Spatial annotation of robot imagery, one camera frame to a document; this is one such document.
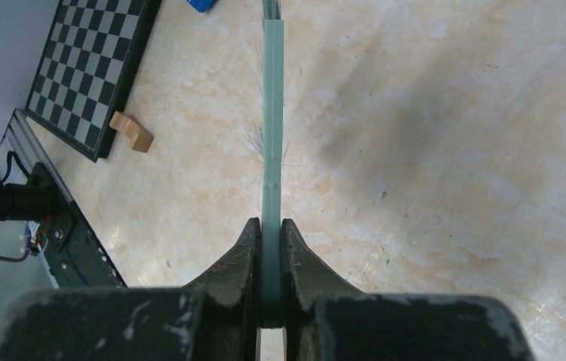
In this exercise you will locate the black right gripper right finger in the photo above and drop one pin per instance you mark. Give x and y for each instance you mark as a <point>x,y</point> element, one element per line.
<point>327,318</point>

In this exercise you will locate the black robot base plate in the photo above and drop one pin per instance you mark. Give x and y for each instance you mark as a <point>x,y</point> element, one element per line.
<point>74,255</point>

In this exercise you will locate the black and grey checkerboard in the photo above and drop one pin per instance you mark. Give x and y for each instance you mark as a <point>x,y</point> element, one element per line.
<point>87,70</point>

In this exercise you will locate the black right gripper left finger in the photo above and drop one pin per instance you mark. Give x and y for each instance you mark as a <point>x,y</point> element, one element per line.
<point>213,317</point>

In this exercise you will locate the brown curved wooden piece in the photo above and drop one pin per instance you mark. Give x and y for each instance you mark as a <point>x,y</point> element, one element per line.
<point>140,138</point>

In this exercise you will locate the blue toy car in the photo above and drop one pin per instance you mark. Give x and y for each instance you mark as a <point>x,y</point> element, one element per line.
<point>202,6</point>

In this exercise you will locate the green hand brush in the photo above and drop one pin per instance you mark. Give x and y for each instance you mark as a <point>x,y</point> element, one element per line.
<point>271,281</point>

